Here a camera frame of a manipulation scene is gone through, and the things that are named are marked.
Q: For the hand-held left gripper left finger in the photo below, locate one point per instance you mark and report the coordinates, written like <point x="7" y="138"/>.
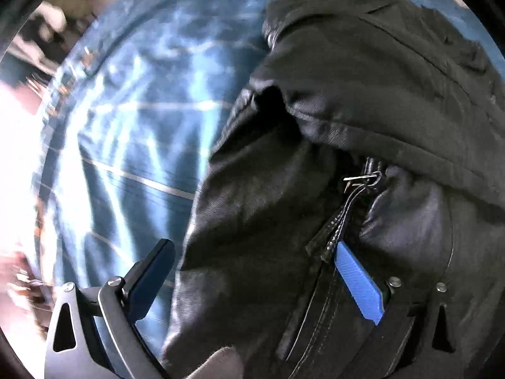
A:
<point x="146" y="280"/>

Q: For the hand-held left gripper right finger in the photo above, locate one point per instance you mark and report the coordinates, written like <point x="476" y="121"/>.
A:
<point x="361" y="284"/>

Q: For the black jacket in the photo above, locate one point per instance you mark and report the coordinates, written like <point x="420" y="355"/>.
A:
<point x="335" y="126"/>

